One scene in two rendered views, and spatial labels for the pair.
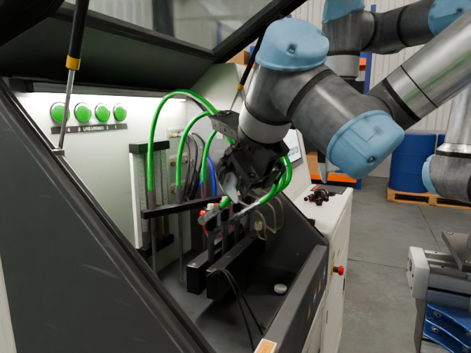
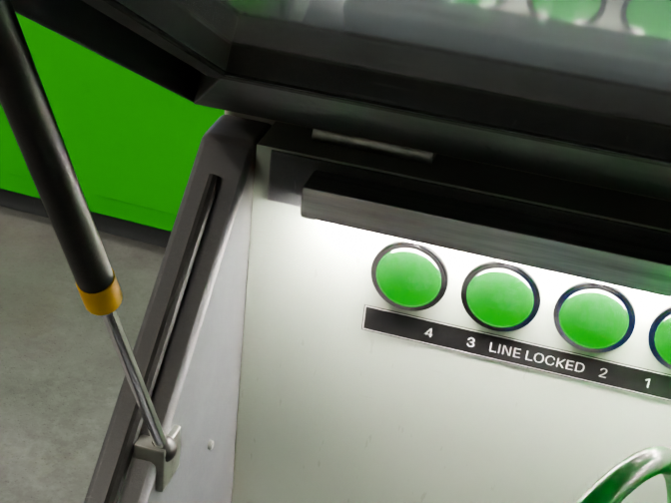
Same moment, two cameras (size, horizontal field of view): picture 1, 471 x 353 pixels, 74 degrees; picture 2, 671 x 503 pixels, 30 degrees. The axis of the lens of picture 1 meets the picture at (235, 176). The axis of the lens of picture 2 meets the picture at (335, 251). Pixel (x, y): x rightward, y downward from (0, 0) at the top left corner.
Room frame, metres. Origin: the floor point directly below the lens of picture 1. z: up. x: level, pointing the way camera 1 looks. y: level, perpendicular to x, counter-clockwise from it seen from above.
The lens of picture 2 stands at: (0.52, -0.27, 1.79)
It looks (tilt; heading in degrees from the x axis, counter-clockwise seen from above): 30 degrees down; 76
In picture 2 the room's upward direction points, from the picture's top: 6 degrees clockwise
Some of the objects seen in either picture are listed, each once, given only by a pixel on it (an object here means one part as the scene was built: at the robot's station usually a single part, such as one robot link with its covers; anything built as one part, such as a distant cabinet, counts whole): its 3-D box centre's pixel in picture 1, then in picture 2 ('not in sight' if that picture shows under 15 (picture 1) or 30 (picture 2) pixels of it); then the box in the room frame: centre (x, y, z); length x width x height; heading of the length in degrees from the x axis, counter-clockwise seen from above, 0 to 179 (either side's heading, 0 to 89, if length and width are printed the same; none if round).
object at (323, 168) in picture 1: (333, 163); not in sight; (0.64, -0.20, 1.28); 0.06 x 0.03 x 0.09; 64
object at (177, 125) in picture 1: (181, 160); not in sight; (1.13, 0.20, 1.20); 0.13 x 0.03 x 0.31; 154
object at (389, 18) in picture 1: (385, 32); not in sight; (0.69, -0.31, 1.54); 0.11 x 0.11 x 0.08; 25
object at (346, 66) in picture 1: (338, 70); not in sight; (0.66, -0.21, 1.46); 0.08 x 0.08 x 0.05
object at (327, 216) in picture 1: (318, 204); not in sight; (1.36, -0.37, 0.97); 0.70 x 0.22 x 0.03; 154
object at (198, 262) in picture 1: (231, 266); not in sight; (0.90, 0.01, 0.91); 0.34 x 0.10 x 0.15; 154
